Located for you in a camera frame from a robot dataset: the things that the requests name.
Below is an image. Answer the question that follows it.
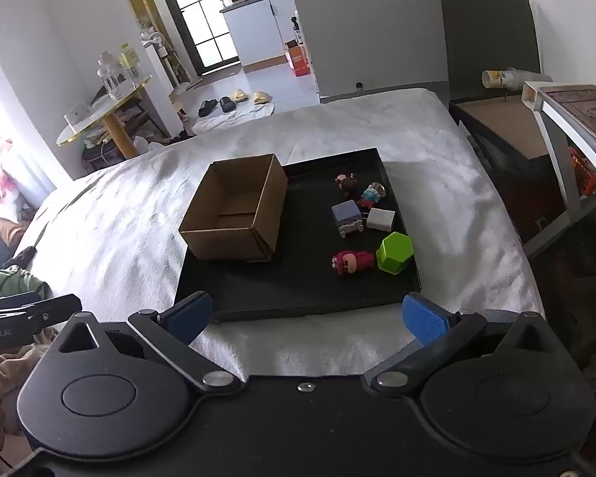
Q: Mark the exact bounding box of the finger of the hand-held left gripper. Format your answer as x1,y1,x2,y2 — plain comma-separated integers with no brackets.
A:
10,294,83,335
0,292,43,313

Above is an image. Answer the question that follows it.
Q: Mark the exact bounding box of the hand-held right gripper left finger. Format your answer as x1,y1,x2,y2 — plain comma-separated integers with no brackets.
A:
54,292,243,399

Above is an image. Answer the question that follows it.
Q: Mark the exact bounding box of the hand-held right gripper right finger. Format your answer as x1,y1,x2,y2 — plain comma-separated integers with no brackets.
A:
362,293,552,399

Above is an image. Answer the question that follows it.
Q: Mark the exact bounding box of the green hexagonal container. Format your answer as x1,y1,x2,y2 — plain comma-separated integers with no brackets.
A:
376,231,414,275

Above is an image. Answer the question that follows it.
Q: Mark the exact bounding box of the brown cardboard box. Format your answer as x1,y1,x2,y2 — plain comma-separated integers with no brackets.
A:
178,154,289,262

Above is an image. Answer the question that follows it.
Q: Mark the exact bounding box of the red dinosaur toy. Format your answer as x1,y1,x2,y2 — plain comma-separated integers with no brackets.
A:
332,250,375,279

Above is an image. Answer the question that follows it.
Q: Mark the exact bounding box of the white charger plug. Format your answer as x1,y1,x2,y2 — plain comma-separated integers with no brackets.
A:
366,207,396,232

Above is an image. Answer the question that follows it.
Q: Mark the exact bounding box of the black tray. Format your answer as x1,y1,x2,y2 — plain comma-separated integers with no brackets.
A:
174,147,423,324

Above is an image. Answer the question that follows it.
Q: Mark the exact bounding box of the cube-shaped animal toy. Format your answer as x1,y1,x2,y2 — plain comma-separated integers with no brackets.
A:
332,200,366,239

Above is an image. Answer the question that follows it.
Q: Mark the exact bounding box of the blue red figurine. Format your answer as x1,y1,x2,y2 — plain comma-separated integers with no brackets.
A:
358,182,387,212

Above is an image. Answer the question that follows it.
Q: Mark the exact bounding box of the brown pink figurine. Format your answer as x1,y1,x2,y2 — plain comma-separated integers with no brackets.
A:
335,173,361,198

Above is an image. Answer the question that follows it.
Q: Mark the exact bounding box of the green striped cloth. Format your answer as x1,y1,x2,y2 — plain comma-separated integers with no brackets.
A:
0,266,50,309

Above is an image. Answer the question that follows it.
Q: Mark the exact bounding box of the beige cloth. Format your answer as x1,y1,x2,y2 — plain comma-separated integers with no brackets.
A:
0,328,55,398

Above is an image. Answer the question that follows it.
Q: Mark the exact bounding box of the white blanket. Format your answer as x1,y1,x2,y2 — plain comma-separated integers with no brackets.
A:
15,88,544,377

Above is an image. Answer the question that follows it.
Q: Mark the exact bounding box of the pink patterned pillow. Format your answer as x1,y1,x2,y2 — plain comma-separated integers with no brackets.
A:
0,149,21,209

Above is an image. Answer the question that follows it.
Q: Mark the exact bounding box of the black low cabinet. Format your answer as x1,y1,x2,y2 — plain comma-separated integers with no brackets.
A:
448,94,572,259

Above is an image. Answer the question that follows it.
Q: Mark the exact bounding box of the white plastic bag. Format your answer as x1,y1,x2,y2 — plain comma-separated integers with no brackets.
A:
132,135,164,156

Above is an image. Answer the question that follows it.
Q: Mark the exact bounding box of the white floor mat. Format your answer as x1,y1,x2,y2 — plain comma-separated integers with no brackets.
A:
191,102,276,135

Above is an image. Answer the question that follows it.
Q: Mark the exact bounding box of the round gold-rimmed side table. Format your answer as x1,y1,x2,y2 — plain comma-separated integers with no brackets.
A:
56,74,152,159

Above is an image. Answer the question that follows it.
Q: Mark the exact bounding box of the clear glass bottle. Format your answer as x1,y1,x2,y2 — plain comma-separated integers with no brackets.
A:
97,52,125,100

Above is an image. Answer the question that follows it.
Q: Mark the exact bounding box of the stack of paper cups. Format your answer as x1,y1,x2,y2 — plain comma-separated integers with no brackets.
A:
481,67,554,93

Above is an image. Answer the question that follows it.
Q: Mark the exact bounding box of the yellow label bottle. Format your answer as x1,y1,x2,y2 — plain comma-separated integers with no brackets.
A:
119,42,141,80

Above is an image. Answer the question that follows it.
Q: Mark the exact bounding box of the orange cardboard box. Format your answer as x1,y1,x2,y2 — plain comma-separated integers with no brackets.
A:
284,40,313,77

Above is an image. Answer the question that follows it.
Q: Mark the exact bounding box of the grey flat board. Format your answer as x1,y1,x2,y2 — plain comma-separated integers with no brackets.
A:
439,0,544,103

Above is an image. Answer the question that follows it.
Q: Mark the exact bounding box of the white kitchen cabinet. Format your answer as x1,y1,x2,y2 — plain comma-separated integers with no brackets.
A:
220,0,299,68

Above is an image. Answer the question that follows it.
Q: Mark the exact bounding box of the black framed glass door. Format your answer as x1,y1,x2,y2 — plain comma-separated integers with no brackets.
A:
151,0,242,73

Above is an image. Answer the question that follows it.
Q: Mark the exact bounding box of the white frame table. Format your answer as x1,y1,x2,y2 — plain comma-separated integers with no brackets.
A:
521,81,596,279

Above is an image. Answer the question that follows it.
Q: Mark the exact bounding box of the white pedestal fan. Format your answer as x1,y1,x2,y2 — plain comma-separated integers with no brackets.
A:
139,30,180,95

